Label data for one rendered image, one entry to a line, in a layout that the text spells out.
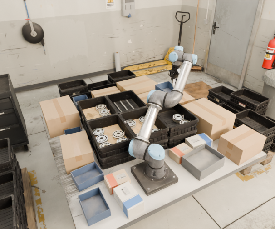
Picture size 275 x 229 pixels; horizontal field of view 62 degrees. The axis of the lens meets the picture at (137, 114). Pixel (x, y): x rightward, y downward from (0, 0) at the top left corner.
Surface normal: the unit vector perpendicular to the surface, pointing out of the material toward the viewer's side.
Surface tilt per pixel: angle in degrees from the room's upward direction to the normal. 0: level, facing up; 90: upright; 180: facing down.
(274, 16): 90
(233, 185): 0
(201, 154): 0
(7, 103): 90
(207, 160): 0
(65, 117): 90
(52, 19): 90
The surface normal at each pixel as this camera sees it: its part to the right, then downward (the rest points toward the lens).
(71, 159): 0.36, 0.50
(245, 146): -0.02, -0.85
